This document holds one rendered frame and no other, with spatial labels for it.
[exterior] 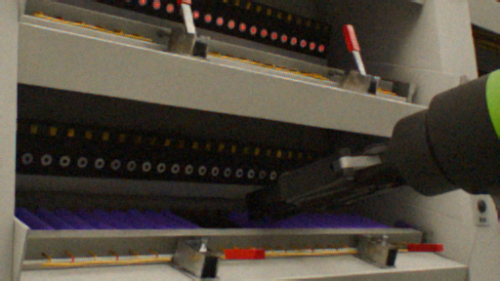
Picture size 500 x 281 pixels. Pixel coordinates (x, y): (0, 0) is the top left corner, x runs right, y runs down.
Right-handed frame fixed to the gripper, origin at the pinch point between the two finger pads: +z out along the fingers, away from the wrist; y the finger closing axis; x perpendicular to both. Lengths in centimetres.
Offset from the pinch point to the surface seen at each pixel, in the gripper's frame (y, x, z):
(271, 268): -5.8, -7.4, -2.2
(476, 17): 41, 28, -8
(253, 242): -5.9, -4.5, -0.3
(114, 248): -22.3, -4.7, -0.2
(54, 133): -22.6, 8.3, 8.1
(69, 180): -20.0, 4.2, 10.2
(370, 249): 10.2, -5.8, -2.5
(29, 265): -30.1, -5.9, -0.3
